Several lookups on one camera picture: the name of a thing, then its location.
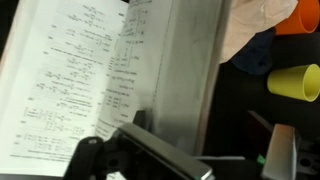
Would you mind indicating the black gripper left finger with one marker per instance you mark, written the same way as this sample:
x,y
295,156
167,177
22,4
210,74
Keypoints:
x,y
156,150

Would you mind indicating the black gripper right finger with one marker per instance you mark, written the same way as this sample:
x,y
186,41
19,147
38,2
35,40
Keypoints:
x,y
280,153

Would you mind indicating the beige thick book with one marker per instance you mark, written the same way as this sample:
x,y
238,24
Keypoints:
x,y
83,83

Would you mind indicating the yellow plastic cup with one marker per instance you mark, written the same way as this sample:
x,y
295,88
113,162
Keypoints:
x,y
295,83

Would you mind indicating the dark blue cloth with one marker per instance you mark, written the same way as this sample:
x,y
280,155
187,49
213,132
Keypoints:
x,y
255,55

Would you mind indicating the beige cloth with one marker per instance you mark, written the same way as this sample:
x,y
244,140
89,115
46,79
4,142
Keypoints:
x,y
253,23

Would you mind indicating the orange plastic cup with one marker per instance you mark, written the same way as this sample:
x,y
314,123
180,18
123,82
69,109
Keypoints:
x,y
300,16

